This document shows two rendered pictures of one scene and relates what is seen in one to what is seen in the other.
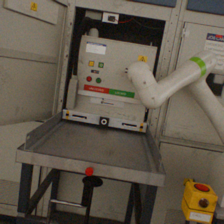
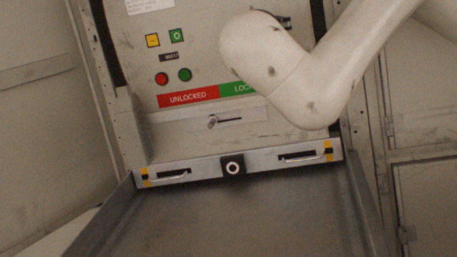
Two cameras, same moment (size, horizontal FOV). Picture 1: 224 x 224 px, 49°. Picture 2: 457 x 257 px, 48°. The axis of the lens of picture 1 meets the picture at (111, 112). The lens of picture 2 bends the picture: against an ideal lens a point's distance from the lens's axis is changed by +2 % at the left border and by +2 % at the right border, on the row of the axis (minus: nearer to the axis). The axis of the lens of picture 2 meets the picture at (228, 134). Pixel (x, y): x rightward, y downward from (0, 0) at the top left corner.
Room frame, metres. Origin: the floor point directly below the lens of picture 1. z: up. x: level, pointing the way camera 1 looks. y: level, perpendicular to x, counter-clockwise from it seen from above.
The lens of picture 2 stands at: (0.33, -0.17, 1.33)
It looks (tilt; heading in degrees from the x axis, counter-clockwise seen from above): 16 degrees down; 10
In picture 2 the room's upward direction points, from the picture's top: 12 degrees counter-clockwise
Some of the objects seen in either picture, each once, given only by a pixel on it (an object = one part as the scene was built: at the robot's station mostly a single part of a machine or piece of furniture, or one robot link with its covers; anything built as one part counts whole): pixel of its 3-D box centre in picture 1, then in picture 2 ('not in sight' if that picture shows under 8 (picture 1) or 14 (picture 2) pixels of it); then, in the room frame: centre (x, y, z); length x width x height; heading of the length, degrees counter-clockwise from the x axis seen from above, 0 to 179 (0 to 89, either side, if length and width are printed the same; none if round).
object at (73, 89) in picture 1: (72, 93); (134, 130); (1.47, 0.25, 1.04); 0.08 x 0.05 x 0.17; 179
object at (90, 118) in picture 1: (104, 120); (234, 160); (1.55, 0.04, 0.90); 0.54 x 0.05 x 0.06; 89
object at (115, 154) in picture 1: (98, 143); (228, 238); (1.29, 0.04, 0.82); 0.68 x 0.62 x 0.06; 179
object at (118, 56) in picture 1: (110, 81); (213, 66); (1.54, 0.04, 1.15); 0.48 x 0.01 x 0.48; 89
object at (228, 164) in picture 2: (104, 121); (232, 165); (1.51, 0.04, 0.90); 0.06 x 0.03 x 0.05; 89
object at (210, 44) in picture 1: (215, 51); not in sight; (1.59, -0.57, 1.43); 0.15 x 0.01 x 0.21; 89
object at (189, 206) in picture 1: (198, 201); not in sight; (0.75, -0.33, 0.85); 0.08 x 0.08 x 0.10; 89
